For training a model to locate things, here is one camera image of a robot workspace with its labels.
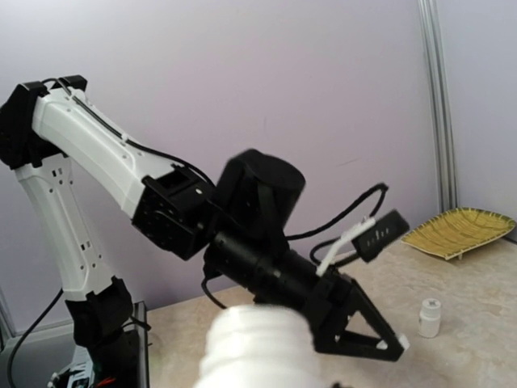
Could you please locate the woven bamboo tray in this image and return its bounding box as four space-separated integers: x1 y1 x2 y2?
401 208 516 261

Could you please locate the aluminium left corner post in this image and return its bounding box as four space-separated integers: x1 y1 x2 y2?
418 0 459 212

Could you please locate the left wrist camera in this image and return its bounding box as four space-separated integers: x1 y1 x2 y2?
316 209 410 276

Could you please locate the small white bottle cap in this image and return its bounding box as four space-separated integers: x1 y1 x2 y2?
397 334 410 352

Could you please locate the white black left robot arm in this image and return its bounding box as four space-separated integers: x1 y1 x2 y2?
1 75 409 370

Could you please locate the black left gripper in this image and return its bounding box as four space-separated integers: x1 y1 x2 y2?
310 270 405 362

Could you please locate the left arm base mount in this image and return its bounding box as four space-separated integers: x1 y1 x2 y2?
47 302 150 387

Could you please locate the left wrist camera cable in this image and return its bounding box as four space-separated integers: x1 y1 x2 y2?
282 182 389 268

